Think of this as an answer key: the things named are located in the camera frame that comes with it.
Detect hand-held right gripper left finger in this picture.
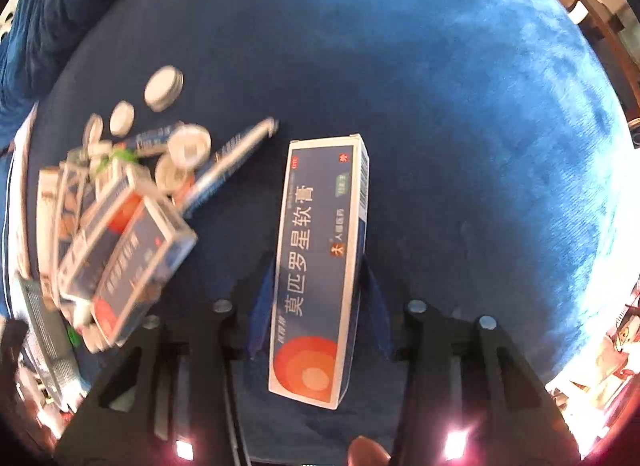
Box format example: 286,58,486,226
54,251,281,466

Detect scatter of white bottle caps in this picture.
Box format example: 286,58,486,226
80,66,212,195

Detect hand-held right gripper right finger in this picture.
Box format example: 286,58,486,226
361,253,582,466

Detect grey printed medicine box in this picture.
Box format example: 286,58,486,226
20,278,85,403

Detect navy cushion white piping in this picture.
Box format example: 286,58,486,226
0,146,21,319

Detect stack of blue medicine boxes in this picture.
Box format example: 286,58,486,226
15,146,198,353

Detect person's right hand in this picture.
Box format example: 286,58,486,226
349,436,392,466

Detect blue plush pillow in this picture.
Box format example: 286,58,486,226
0,0,193,106

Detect blue velvet blanket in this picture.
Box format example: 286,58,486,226
0,0,632,466

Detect pink blanket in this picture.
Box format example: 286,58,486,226
12,100,41,279

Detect wooden furniture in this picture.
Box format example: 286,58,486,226
575,0,640,114

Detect blue white ointment tube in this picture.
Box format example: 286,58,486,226
179,117,280,217
125,122,186,157

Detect blue orange ointment box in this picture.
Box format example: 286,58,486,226
268,134,372,411

